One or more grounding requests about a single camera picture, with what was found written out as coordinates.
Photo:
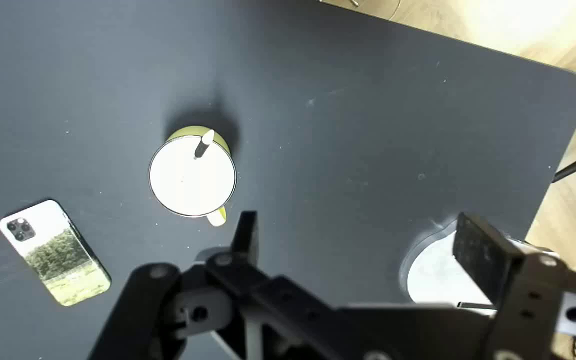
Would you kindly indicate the yellow mug with white inside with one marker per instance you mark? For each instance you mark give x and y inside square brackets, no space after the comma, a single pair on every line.
[190,181]

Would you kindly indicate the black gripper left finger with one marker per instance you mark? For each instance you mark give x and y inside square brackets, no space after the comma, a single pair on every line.
[168,312]

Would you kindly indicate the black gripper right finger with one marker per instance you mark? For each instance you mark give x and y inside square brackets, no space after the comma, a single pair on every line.
[534,300]

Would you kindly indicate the black pen with white cap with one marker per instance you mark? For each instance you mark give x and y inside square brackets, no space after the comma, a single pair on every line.
[203,145]

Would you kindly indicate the flat silver metal plate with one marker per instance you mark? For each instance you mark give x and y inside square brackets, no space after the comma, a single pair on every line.
[435,276]

